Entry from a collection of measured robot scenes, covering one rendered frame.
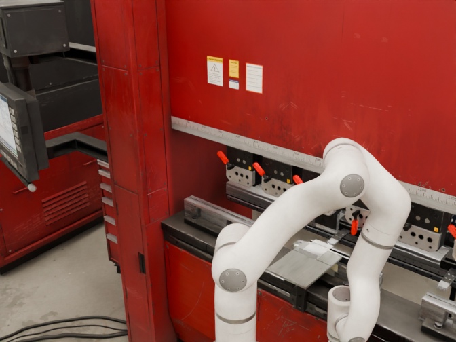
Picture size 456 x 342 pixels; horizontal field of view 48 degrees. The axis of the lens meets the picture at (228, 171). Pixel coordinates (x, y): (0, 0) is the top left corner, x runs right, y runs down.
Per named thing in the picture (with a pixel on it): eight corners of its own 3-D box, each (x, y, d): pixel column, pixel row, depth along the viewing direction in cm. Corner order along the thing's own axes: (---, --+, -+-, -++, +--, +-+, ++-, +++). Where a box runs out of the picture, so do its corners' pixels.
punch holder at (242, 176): (226, 179, 232) (225, 145, 225) (238, 173, 238) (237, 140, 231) (252, 188, 223) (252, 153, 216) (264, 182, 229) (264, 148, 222)
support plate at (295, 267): (266, 271, 199) (266, 269, 198) (304, 243, 217) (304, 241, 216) (305, 289, 188) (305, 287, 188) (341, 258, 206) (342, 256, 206)
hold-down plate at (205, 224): (183, 222, 257) (183, 217, 255) (191, 218, 260) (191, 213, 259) (229, 243, 239) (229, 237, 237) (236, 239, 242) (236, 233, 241)
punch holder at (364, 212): (344, 222, 196) (348, 182, 189) (355, 213, 202) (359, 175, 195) (381, 235, 187) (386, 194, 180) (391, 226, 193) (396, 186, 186)
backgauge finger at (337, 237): (316, 242, 218) (317, 232, 216) (347, 219, 236) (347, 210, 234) (341, 252, 211) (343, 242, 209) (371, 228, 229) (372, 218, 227)
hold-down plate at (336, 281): (290, 271, 218) (290, 265, 217) (296, 265, 222) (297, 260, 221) (353, 300, 200) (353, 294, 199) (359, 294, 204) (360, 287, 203)
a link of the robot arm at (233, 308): (212, 323, 143) (210, 250, 133) (218, 282, 160) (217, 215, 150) (256, 324, 142) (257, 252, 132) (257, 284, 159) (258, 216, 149)
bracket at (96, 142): (39, 155, 270) (36, 142, 267) (79, 142, 286) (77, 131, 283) (83, 176, 245) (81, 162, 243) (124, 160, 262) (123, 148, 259)
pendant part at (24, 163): (-4, 151, 248) (-18, 78, 233) (22, 146, 254) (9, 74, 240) (27, 182, 215) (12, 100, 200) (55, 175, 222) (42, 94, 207)
